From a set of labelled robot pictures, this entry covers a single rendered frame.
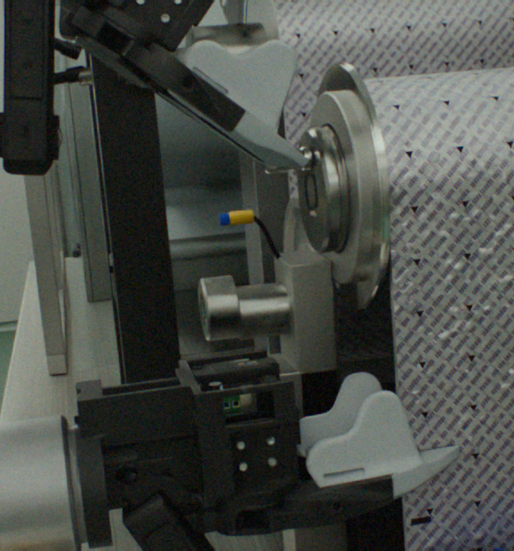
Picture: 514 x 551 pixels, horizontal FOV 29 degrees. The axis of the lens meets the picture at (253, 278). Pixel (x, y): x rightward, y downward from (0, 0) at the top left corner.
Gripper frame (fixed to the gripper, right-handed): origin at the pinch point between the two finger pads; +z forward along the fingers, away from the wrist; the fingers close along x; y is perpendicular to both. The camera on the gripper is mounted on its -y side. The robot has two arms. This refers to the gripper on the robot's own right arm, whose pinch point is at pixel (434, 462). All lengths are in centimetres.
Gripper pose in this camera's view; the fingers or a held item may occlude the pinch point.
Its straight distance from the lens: 59.2
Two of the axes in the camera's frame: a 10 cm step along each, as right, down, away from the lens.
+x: -1.9, -1.7, 9.7
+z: 9.8, -1.2, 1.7
